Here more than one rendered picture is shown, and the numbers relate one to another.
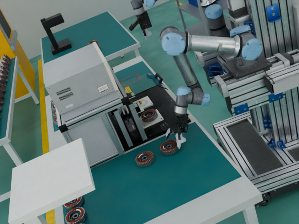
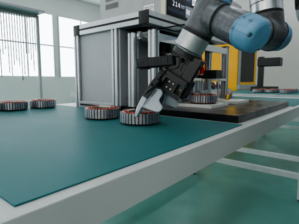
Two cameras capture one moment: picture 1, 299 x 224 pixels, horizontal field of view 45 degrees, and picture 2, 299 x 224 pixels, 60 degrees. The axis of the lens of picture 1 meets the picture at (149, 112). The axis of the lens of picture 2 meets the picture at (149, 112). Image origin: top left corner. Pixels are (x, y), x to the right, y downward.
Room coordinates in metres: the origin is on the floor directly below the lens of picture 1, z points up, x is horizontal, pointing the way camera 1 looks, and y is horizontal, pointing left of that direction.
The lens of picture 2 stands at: (1.28, -0.58, 0.87)
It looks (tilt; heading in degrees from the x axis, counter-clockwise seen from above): 7 degrees down; 46
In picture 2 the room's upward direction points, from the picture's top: straight up
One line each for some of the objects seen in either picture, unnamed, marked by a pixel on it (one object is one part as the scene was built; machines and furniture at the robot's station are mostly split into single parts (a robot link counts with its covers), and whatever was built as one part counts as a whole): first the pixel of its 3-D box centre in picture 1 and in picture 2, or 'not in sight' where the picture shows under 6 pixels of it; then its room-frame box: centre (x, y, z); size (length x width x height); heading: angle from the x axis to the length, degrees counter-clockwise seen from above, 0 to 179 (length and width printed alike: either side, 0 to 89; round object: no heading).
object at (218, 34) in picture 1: (218, 31); not in sight; (2.41, -0.66, 1.09); 0.15 x 0.15 x 0.10
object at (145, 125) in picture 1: (150, 118); (202, 104); (2.15, 0.01, 0.78); 0.15 x 0.15 x 0.01; 6
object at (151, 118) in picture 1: (149, 115); (202, 98); (2.15, 0.01, 0.80); 0.11 x 0.11 x 0.04
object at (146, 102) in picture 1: (141, 104); (227, 101); (2.39, 0.04, 0.78); 0.15 x 0.15 x 0.01; 6
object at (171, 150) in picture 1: (169, 147); (139, 116); (1.77, -0.03, 0.77); 0.11 x 0.11 x 0.04
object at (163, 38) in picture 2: not in sight; (196, 45); (2.26, 0.12, 1.03); 0.62 x 0.01 x 0.03; 6
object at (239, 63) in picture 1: (244, 55); not in sight; (1.92, -0.65, 1.09); 0.15 x 0.15 x 0.10
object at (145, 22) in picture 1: (143, 20); not in sight; (2.63, -0.20, 1.29); 0.09 x 0.08 x 0.12; 88
